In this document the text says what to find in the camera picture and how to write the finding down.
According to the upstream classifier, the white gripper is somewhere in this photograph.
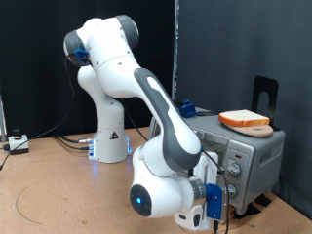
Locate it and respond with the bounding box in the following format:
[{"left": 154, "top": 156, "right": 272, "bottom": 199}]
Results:
[{"left": 174, "top": 150, "right": 228, "bottom": 232}]

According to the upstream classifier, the silver oven knob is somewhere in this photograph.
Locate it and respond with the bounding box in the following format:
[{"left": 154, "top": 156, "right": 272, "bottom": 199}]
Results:
[
  {"left": 226, "top": 183, "right": 238, "bottom": 199},
  {"left": 226, "top": 162, "right": 242, "bottom": 178}
]

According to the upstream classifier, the glass oven door with handle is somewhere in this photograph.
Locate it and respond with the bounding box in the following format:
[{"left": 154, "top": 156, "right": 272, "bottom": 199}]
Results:
[{"left": 193, "top": 128, "right": 228, "bottom": 170}]

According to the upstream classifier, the silver toaster oven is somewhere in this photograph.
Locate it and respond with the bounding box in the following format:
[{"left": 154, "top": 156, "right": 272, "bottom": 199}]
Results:
[{"left": 148, "top": 105, "right": 287, "bottom": 216}]

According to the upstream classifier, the black foam pad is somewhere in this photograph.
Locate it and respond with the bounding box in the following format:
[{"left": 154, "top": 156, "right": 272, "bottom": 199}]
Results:
[
  {"left": 233, "top": 203, "right": 262, "bottom": 220},
  {"left": 254, "top": 193, "right": 272, "bottom": 208}
]

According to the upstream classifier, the round wooden plate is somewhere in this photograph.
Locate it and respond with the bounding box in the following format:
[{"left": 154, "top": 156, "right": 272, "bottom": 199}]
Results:
[{"left": 225, "top": 123, "right": 274, "bottom": 138}]

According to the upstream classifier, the white bread slice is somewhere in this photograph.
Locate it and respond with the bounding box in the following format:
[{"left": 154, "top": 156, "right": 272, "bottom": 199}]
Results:
[{"left": 217, "top": 109, "right": 271, "bottom": 129}]

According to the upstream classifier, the black metal bookend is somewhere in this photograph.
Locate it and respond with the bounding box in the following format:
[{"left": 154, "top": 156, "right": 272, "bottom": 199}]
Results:
[{"left": 252, "top": 75, "right": 281, "bottom": 132}]

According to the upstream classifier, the grey metal pole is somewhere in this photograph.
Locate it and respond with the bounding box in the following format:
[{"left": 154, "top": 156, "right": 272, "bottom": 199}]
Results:
[{"left": 171, "top": 0, "right": 180, "bottom": 100}]

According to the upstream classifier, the dark grey backdrop curtain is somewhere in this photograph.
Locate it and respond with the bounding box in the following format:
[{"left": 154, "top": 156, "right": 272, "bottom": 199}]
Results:
[{"left": 178, "top": 0, "right": 312, "bottom": 218}]

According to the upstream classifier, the emergency stop button box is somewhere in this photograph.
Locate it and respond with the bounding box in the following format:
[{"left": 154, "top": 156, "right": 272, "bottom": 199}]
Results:
[{"left": 8, "top": 128, "right": 30, "bottom": 155}]

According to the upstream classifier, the thin metal stand leg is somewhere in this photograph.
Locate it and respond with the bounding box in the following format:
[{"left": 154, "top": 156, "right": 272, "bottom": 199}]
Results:
[{"left": 0, "top": 94, "right": 7, "bottom": 143}]

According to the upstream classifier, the wire oven rack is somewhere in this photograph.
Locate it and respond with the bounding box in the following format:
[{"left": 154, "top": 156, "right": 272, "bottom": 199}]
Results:
[{"left": 199, "top": 137, "right": 226, "bottom": 164}]

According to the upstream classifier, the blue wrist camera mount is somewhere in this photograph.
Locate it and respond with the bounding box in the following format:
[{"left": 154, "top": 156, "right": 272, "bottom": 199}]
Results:
[{"left": 204, "top": 183, "right": 224, "bottom": 221}]

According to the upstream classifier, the base cable with silver connector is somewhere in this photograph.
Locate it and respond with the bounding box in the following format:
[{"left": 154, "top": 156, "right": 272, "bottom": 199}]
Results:
[{"left": 53, "top": 133, "right": 96, "bottom": 145}]

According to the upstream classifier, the black base cable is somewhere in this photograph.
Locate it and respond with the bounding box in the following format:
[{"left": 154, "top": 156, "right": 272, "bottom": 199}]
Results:
[{"left": 55, "top": 136, "right": 92, "bottom": 152}]

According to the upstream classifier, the blue cable clip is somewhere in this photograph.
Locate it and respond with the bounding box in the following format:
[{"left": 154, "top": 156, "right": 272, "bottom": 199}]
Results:
[{"left": 73, "top": 48, "right": 92, "bottom": 66}]

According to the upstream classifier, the long black hanging cable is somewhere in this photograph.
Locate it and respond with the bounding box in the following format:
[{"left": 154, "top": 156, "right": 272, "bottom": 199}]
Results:
[{"left": 0, "top": 55, "right": 76, "bottom": 172}]

